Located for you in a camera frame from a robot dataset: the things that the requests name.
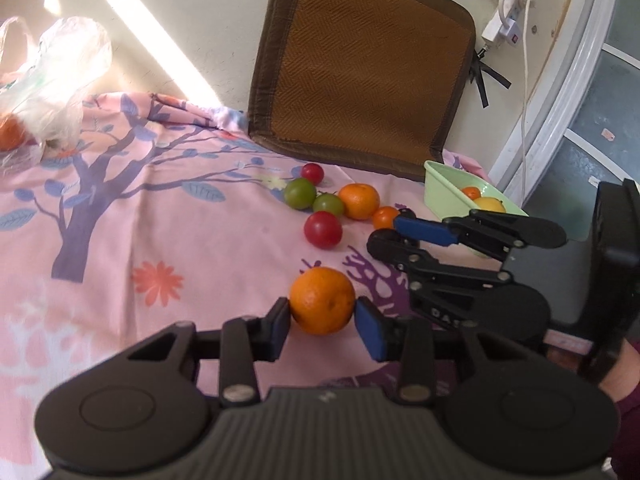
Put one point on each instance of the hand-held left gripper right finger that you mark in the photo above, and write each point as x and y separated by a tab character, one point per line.
370	330

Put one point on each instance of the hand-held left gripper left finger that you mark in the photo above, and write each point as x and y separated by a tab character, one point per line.
278	327

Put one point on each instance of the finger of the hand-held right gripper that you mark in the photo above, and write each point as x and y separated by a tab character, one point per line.
390	247
422	230

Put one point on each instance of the small orange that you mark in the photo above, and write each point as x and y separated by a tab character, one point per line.
471	192
384	219

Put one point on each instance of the light green bowl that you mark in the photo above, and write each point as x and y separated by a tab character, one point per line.
445	185

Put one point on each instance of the large orange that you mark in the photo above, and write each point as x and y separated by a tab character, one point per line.
322	301

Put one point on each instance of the medium orange mandarin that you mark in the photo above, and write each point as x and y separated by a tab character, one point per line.
359	201

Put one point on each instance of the green tomato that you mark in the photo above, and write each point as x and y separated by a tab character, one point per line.
328	204
299	193

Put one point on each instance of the small red tomato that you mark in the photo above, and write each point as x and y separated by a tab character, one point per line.
312	173

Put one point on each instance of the person's right forearm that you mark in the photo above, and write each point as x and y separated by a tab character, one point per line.
627	410

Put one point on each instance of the yellow lemon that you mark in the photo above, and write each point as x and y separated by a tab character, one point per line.
490	205

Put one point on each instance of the pink printed bed sheet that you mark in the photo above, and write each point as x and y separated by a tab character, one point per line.
200	260

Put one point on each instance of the brown woven seat cushion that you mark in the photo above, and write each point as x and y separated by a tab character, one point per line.
360	60

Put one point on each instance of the white power strip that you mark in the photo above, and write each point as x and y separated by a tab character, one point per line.
502	17

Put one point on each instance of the orange inside plastic bag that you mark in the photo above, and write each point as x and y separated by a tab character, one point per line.
10	134

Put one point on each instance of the clear plastic bag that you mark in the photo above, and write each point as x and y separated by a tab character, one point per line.
55	80

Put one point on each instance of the white window frame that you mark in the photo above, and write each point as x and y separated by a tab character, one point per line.
585	60

